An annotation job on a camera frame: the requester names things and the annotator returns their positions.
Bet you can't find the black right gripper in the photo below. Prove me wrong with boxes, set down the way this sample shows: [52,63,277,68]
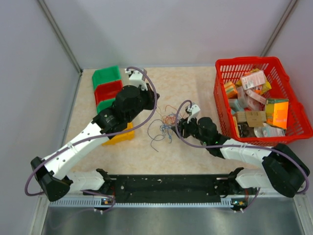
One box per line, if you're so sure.
[171,114,209,145]

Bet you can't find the blue wire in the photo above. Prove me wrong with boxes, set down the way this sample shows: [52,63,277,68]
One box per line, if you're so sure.
[158,112,178,144]

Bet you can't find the orange wire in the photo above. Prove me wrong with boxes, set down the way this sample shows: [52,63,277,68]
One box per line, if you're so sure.
[161,105,180,127]

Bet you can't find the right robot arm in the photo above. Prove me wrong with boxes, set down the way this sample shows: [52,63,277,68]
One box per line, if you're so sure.
[172,117,310,198]

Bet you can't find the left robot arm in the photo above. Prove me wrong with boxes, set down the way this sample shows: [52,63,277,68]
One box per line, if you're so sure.
[31,84,159,202]

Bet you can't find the yellow storage bin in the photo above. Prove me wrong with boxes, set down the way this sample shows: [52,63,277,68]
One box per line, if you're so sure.
[102,130,135,146]

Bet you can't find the red storage bin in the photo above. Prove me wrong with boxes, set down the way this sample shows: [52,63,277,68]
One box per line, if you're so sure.
[94,80,123,106]

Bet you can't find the far green storage bin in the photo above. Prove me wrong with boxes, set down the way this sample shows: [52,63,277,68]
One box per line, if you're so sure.
[92,66,121,91]

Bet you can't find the green storage bin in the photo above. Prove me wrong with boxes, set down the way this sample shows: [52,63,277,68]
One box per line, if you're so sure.
[96,98,115,113]
[92,66,121,91]

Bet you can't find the near green storage bin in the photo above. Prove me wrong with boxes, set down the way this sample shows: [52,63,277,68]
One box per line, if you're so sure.
[96,98,115,113]

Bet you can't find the yellow Kamenoko sponge pack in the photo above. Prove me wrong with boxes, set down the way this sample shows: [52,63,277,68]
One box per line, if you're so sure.
[232,116,239,132]

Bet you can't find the light blue sponge pack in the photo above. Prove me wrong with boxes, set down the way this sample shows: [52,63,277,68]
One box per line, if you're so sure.
[228,99,244,112]

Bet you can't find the orange sponge box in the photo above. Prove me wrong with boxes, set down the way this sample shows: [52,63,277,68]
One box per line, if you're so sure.
[224,81,238,99]

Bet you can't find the brown cardboard sponge pack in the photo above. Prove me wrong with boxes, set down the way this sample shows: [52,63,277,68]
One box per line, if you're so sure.
[234,111,267,127]

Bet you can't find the white pink sponge pack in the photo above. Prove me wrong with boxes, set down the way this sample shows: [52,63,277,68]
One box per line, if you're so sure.
[240,70,266,90]

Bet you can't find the white Kamenoko sponge pack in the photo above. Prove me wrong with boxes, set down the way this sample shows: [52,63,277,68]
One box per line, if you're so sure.
[246,89,266,105]

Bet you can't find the yellow snack bag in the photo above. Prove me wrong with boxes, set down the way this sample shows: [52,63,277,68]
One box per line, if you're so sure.
[259,81,271,95]

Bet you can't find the yellow green sponge box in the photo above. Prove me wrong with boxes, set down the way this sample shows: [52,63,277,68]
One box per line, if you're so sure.
[265,98,289,129]

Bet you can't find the red plastic shopping basket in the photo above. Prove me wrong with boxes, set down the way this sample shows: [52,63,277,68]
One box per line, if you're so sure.
[213,56,313,146]

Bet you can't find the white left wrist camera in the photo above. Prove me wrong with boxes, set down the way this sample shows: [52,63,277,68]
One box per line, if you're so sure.
[125,69,148,91]

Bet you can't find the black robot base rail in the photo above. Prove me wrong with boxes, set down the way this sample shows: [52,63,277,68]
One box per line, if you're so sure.
[83,168,260,204]

